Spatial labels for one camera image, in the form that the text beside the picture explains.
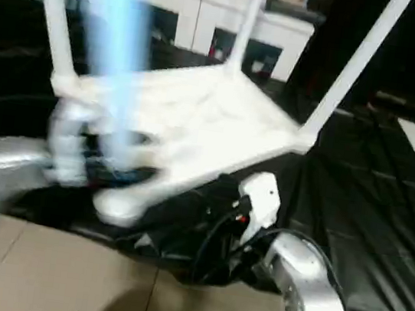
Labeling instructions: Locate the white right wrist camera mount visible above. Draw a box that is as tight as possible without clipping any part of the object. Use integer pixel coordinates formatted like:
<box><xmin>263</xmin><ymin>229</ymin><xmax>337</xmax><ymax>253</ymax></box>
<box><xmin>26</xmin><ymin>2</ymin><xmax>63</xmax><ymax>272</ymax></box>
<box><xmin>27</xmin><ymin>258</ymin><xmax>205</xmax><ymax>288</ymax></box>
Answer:
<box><xmin>230</xmin><ymin>168</ymin><xmax>286</xmax><ymax>251</ymax></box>

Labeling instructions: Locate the black handheld device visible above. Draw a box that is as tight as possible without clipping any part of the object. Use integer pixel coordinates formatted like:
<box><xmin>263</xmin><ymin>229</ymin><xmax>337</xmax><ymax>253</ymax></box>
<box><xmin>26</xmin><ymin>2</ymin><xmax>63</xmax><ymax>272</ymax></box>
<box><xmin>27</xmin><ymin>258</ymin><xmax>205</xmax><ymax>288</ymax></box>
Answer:
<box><xmin>264</xmin><ymin>0</ymin><xmax>328</xmax><ymax>26</ymax></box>

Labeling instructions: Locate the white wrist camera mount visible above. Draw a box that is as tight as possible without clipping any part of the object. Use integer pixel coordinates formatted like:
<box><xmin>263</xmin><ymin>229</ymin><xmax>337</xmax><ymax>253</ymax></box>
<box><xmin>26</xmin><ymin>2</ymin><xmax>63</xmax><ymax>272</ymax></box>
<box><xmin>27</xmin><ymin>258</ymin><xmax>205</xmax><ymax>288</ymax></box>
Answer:
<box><xmin>230</xmin><ymin>168</ymin><xmax>286</xmax><ymax>251</ymax></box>
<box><xmin>40</xmin><ymin>97</ymin><xmax>111</xmax><ymax>191</ymax></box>

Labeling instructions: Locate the black work mat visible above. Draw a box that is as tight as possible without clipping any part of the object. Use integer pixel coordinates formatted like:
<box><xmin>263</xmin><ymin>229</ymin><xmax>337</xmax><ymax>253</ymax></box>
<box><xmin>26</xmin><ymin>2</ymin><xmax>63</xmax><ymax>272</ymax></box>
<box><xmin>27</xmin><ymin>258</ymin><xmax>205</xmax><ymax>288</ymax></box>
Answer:
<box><xmin>0</xmin><ymin>0</ymin><xmax>415</xmax><ymax>311</ymax></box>

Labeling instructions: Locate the white low cabinet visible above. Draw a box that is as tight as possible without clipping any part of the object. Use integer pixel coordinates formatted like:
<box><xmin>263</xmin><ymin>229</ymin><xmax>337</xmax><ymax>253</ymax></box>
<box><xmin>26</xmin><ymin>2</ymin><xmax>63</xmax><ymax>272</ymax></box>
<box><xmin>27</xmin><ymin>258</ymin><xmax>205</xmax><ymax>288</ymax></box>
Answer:
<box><xmin>52</xmin><ymin>0</ymin><xmax>322</xmax><ymax>85</ymax></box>

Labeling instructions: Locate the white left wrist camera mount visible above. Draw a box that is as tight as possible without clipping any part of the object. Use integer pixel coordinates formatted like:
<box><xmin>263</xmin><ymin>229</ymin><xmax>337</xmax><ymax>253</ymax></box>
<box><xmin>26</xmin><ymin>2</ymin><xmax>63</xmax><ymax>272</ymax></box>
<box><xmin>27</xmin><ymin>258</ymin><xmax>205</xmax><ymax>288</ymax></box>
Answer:
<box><xmin>40</xmin><ymin>97</ymin><xmax>111</xmax><ymax>191</ymax></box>

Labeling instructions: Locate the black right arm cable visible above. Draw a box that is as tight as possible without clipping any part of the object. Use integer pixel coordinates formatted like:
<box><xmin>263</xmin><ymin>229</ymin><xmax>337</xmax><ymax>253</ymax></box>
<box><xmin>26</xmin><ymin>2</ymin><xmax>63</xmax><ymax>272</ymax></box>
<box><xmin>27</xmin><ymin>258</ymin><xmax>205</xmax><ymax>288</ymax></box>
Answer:
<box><xmin>188</xmin><ymin>197</ymin><xmax>338</xmax><ymax>304</ymax></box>

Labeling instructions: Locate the white plastic table top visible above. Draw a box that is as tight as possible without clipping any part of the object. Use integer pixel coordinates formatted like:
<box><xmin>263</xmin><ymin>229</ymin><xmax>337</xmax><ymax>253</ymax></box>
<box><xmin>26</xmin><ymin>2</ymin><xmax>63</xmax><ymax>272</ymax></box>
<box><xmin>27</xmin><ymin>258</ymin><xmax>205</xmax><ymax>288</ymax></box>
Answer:
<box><xmin>33</xmin><ymin>41</ymin><xmax>325</xmax><ymax>253</ymax></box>

